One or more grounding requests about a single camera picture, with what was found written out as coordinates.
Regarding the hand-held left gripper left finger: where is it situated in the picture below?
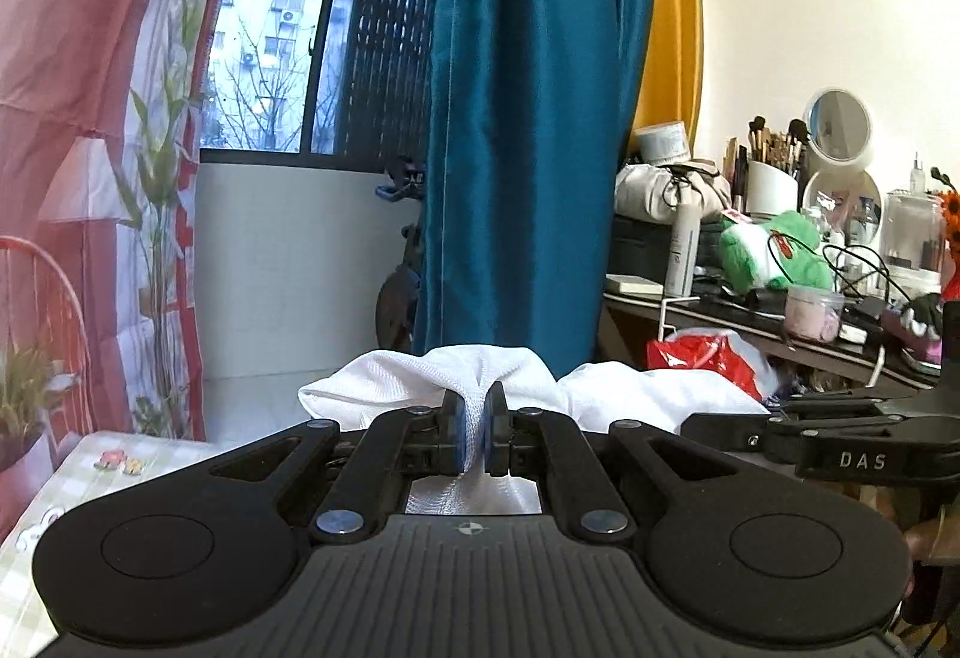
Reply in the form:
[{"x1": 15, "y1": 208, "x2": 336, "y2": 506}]
[{"x1": 210, "y1": 388, "x2": 467, "y2": 546}]

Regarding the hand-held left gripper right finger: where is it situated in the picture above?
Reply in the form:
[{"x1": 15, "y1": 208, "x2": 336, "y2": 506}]
[{"x1": 483, "y1": 382, "x2": 740, "y2": 546}]

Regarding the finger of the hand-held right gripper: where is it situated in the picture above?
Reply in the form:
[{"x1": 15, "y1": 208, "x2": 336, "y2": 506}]
[
  {"x1": 776, "y1": 394, "x2": 901, "y2": 416},
  {"x1": 680, "y1": 411, "x2": 808, "y2": 461}
]

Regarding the white cloth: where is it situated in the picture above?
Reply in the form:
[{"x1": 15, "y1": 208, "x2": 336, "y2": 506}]
[{"x1": 298, "y1": 344, "x2": 773, "y2": 516}]

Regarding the red plastic bag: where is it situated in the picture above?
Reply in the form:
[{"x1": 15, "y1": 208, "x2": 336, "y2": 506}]
[{"x1": 646, "y1": 326, "x2": 782, "y2": 404}]

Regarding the jar of pink pads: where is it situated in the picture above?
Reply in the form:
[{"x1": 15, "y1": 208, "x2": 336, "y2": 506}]
[{"x1": 783, "y1": 283, "x2": 848, "y2": 343}]

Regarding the dark desk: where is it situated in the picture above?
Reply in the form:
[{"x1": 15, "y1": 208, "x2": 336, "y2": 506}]
[{"x1": 596, "y1": 281, "x2": 947, "y2": 405}]

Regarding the dark plush toy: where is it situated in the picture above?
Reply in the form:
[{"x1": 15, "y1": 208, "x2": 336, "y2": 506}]
[{"x1": 895, "y1": 293, "x2": 947, "y2": 360}]

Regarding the dark bicycle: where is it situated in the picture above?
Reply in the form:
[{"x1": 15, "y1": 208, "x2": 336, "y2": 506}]
[{"x1": 373, "y1": 157, "x2": 430, "y2": 354}]

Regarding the green plush toy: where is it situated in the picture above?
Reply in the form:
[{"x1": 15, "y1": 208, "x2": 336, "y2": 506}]
[{"x1": 719, "y1": 208, "x2": 835, "y2": 294}]

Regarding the white flat box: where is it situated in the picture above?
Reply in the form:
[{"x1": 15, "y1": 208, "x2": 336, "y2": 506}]
[{"x1": 605, "y1": 273, "x2": 665, "y2": 298}]

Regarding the white spray bottle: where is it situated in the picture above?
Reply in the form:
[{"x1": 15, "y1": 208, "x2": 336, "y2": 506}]
[{"x1": 663, "y1": 193, "x2": 703, "y2": 299}]

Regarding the clear cosmetics organizer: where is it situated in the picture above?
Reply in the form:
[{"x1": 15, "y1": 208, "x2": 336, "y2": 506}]
[{"x1": 880, "y1": 188, "x2": 947, "y2": 277}]

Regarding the black case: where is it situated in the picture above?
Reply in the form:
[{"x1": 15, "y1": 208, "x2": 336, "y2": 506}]
[{"x1": 607, "y1": 215, "x2": 725, "y2": 285}]

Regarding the white brush holder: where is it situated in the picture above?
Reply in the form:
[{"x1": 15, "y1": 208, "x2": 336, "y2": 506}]
[{"x1": 745, "y1": 158, "x2": 800, "y2": 218}]

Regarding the beige cloth bag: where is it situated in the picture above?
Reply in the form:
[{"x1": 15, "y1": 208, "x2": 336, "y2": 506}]
[{"x1": 615, "y1": 158, "x2": 733, "y2": 225}]

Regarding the bundle of makeup brushes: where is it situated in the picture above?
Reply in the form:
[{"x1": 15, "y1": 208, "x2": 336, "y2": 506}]
[{"x1": 723, "y1": 115, "x2": 812, "y2": 180}]

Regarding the round white mirror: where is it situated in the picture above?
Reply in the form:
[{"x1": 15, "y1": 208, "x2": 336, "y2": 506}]
[{"x1": 800, "y1": 88, "x2": 883, "y2": 233}]

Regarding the white tape roll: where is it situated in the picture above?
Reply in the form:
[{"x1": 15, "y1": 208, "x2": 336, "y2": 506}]
[{"x1": 633, "y1": 121, "x2": 692, "y2": 165}]

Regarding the teal curtain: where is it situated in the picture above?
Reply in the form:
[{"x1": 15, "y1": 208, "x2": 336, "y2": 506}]
[{"x1": 412, "y1": 0, "x2": 658, "y2": 374}]

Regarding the yellow curtain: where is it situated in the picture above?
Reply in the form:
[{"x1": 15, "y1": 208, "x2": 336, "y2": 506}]
[{"x1": 628, "y1": 0, "x2": 706, "y2": 138}]

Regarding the dark framed window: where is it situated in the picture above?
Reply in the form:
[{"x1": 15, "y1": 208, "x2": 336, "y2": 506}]
[{"x1": 198, "y1": 0, "x2": 440, "y2": 170}]

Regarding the pink printed plant curtain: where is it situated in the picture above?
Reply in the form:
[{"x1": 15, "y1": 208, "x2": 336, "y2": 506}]
[{"x1": 0, "y1": 0, "x2": 257, "y2": 531}]

